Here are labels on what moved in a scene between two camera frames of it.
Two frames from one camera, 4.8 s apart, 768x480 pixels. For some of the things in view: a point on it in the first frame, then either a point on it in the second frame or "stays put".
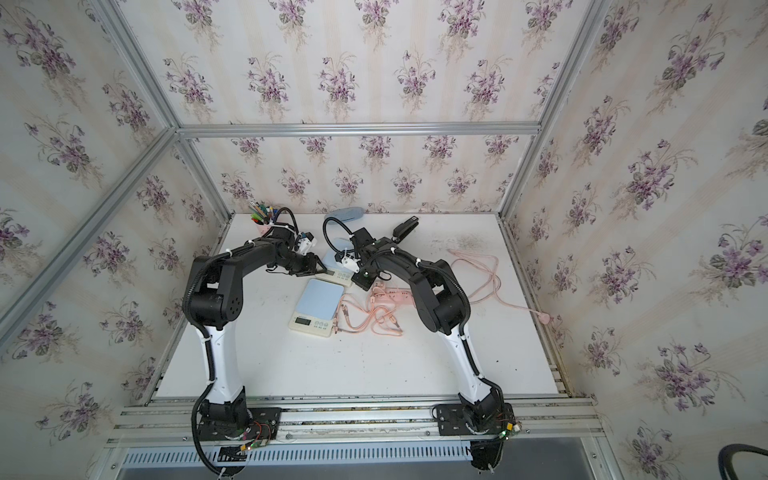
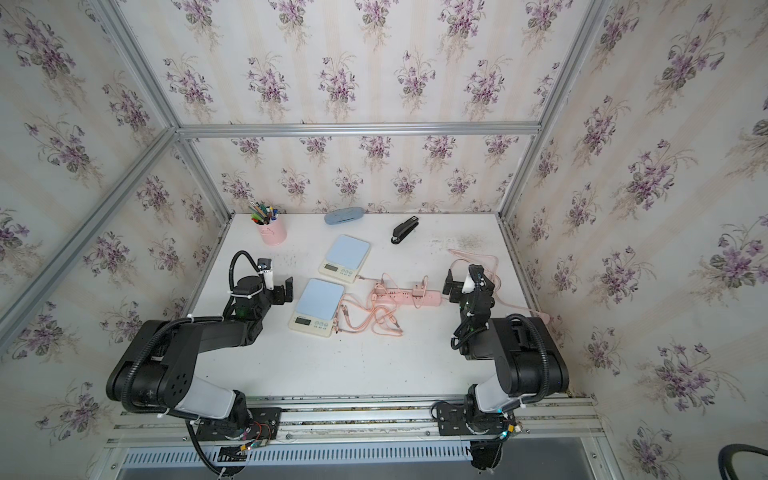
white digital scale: x=317 y=308 stays put
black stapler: x=403 y=229 stays put
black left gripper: x=311 y=268 to x=279 y=299
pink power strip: x=391 y=296 stays put
